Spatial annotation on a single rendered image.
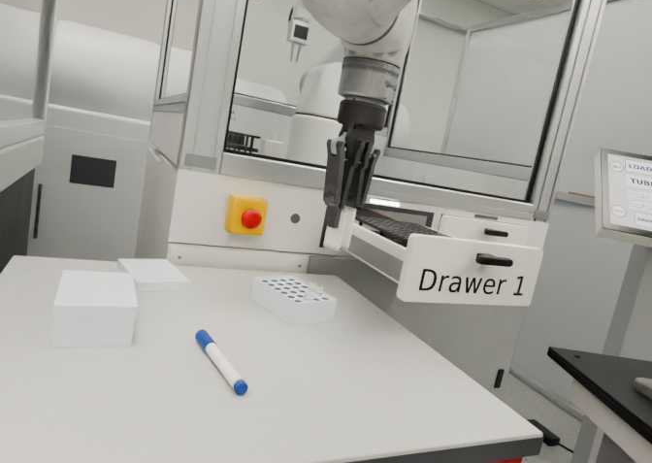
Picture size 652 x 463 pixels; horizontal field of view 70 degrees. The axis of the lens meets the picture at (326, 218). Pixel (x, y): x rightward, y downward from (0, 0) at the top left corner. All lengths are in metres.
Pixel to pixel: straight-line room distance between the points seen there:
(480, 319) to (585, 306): 1.29
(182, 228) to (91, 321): 0.40
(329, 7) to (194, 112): 0.44
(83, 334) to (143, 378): 0.10
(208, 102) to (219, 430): 0.63
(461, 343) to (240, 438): 0.98
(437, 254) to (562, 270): 1.97
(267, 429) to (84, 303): 0.26
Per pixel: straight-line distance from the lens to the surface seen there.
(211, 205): 0.97
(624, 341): 1.76
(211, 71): 0.95
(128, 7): 4.25
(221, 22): 0.97
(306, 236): 1.04
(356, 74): 0.73
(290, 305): 0.74
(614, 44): 2.83
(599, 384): 0.81
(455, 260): 0.81
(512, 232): 1.35
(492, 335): 1.45
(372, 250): 0.89
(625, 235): 1.58
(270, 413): 0.52
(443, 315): 1.31
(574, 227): 2.70
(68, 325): 0.62
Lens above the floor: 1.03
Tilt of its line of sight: 8 degrees down
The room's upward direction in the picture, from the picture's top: 11 degrees clockwise
